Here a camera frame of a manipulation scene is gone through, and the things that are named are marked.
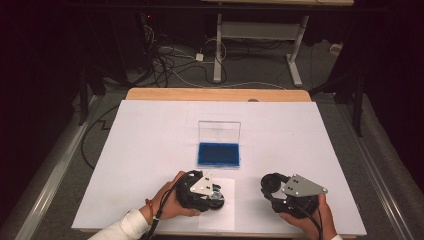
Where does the person's right hand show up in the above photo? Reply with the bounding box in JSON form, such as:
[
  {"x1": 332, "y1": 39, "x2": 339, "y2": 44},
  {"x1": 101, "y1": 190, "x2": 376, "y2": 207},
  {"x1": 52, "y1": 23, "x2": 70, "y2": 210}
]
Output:
[{"x1": 279, "y1": 194, "x2": 338, "y2": 240}]

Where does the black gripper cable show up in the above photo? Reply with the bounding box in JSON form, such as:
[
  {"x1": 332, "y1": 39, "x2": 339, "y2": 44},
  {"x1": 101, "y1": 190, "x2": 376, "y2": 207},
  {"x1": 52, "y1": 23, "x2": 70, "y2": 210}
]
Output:
[
  {"x1": 294, "y1": 202, "x2": 325, "y2": 240},
  {"x1": 139, "y1": 171, "x2": 194, "y2": 240}
]

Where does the black floor cable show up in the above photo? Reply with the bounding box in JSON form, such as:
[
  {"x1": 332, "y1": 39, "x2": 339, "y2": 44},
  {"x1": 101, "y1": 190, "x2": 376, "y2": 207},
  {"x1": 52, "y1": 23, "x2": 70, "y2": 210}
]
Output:
[{"x1": 80, "y1": 104, "x2": 122, "y2": 170}]

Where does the grey metal floor rail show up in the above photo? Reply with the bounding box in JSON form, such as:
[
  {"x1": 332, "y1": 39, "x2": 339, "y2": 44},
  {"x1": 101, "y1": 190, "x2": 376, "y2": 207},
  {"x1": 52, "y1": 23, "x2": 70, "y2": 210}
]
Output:
[
  {"x1": 334, "y1": 102, "x2": 416, "y2": 240},
  {"x1": 0, "y1": 95, "x2": 103, "y2": 240}
]

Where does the black round stamp cap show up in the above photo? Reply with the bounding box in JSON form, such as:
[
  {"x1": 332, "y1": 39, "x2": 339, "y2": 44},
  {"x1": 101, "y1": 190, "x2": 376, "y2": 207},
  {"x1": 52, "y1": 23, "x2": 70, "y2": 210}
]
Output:
[{"x1": 260, "y1": 172, "x2": 285, "y2": 202}]

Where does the tangle of black cables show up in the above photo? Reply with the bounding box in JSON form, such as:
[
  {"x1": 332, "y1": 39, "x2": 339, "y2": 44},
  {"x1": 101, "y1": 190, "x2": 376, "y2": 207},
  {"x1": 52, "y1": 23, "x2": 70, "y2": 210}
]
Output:
[{"x1": 141, "y1": 23, "x2": 228, "y2": 88}]

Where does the orange bracelet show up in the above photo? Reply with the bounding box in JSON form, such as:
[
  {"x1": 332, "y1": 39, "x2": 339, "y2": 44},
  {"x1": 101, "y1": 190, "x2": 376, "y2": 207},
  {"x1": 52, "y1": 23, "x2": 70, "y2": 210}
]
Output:
[{"x1": 144, "y1": 198, "x2": 156, "y2": 219}]

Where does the blue ink pad clear case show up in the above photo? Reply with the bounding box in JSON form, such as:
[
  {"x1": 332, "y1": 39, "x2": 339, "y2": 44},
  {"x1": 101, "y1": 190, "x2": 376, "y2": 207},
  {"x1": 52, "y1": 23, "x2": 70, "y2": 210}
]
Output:
[{"x1": 196, "y1": 120, "x2": 242, "y2": 169}]

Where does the white metal frame desk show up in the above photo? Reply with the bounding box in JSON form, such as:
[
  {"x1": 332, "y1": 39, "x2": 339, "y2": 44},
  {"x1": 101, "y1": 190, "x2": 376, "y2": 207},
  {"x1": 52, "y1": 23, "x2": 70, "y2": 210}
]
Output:
[{"x1": 201, "y1": 0, "x2": 355, "y2": 88}]

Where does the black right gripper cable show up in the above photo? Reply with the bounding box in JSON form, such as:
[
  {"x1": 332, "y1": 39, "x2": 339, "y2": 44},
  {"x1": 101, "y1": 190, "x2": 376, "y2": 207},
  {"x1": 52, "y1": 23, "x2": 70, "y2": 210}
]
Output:
[{"x1": 294, "y1": 202, "x2": 325, "y2": 240}]

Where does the large white board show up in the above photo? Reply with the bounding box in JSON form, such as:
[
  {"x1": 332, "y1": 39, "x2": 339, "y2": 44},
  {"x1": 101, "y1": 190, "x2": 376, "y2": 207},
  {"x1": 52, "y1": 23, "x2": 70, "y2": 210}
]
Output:
[{"x1": 71, "y1": 99, "x2": 368, "y2": 237}]

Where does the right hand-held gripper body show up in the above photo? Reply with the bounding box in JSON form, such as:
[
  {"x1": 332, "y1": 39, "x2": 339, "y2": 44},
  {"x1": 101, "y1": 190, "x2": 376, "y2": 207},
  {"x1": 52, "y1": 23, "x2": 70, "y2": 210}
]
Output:
[{"x1": 270, "y1": 173, "x2": 329, "y2": 220}]

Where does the wooden table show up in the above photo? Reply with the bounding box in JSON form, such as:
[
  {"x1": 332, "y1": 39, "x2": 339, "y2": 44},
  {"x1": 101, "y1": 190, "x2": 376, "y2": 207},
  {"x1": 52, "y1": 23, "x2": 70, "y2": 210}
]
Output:
[{"x1": 78, "y1": 87, "x2": 358, "y2": 240}]

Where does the long white cable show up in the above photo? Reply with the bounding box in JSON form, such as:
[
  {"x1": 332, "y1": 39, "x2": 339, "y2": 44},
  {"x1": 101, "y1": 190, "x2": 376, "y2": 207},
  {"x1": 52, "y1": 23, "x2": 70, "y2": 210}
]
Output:
[{"x1": 166, "y1": 66, "x2": 288, "y2": 91}]

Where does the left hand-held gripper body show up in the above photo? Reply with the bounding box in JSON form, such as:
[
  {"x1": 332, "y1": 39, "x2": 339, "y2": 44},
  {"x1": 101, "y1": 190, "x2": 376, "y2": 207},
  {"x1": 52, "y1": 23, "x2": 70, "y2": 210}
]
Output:
[{"x1": 175, "y1": 170, "x2": 223, "y2": 213}]

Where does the white paper sheet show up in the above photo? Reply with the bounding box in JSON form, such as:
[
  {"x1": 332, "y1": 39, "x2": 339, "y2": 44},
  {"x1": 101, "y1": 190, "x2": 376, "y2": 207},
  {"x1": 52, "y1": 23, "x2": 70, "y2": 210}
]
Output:
[{"x1": 197, "y1": 177, "x2": 237, "y2": 232}]

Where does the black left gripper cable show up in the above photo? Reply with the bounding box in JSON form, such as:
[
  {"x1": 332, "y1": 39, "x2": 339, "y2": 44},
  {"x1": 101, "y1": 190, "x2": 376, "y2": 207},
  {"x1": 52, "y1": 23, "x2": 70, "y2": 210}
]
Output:
[{"x1": 139, "y1": 171, "x2": 194, "y2": 240}]

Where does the person's left hand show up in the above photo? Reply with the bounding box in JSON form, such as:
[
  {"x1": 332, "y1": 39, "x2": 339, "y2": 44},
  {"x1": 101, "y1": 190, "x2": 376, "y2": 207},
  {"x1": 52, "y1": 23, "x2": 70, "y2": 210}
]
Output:
[{"x1": 139, "y1": 170, "x2": 202, "y2": 222}]

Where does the black stand post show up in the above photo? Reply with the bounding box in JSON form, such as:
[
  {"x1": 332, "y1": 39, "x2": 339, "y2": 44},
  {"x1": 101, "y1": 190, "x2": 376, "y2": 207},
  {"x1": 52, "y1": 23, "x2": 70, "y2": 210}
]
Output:
[
  {"x1": 78, "y1": 63, "x2": 90, "y2": 127},
  {"x1": 352, "y1": 71, "x2": 365, "y2": 138}
]

